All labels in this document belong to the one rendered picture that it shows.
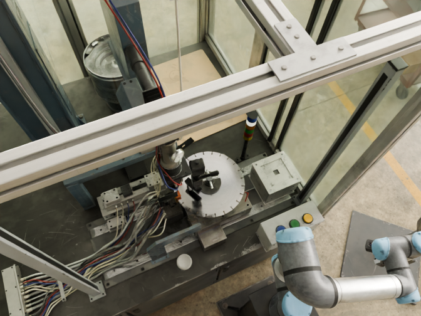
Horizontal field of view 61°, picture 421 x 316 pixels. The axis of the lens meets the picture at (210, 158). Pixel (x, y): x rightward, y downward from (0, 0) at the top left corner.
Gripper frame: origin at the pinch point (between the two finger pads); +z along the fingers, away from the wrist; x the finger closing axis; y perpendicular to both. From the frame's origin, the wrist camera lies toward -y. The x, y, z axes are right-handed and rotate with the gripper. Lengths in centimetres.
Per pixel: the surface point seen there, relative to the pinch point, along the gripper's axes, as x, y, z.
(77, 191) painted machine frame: -33, -130, -5
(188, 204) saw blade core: -15, -83, -4
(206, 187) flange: -5, -79, -5
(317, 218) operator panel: 7.0, -28.1, 1.3
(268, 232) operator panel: -9.4, -45.7, 1.3
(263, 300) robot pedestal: -34, -35, 16
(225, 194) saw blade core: -4, -70, -4
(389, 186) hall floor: 97, 28, 91
